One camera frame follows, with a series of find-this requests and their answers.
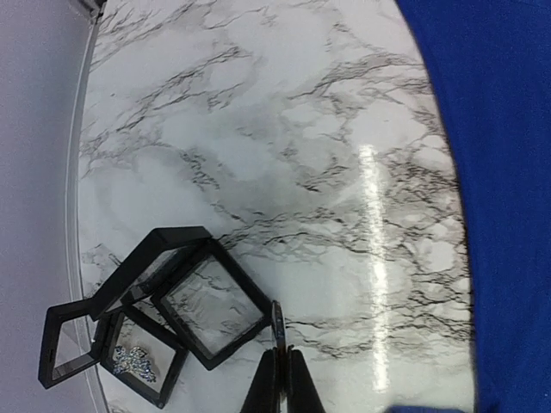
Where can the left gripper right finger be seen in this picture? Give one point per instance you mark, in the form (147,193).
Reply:
(302,394)

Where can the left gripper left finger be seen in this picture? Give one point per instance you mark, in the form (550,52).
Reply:
(264,395)

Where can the round button badge brooch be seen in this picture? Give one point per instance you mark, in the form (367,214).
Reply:
(278,326)

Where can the blue printed t-shirt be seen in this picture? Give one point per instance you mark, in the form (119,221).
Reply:
(489,65)

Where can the black brooch display box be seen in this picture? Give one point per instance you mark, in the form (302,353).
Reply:
(212,305)

